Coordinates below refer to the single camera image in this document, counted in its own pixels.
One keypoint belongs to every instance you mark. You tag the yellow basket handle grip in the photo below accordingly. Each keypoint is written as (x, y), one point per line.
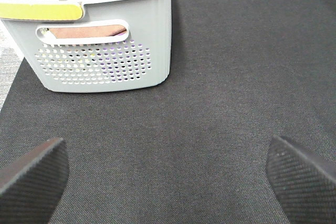
(48, 12)

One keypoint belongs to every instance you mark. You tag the grey perforated laundry basket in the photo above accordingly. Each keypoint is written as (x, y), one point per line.
(69, 65)

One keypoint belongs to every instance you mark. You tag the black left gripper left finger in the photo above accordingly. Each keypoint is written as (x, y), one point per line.
(32, 186)

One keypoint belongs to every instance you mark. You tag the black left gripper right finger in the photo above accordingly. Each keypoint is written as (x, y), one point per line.
(303, 182)

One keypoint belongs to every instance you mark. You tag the purple cloth in basket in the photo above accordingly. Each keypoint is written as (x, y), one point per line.
(123, 61)

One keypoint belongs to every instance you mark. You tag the black fabric table mat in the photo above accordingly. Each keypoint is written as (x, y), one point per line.
(192, 149)

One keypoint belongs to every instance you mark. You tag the brown towel in basket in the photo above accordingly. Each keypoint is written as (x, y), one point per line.
(87, 32)

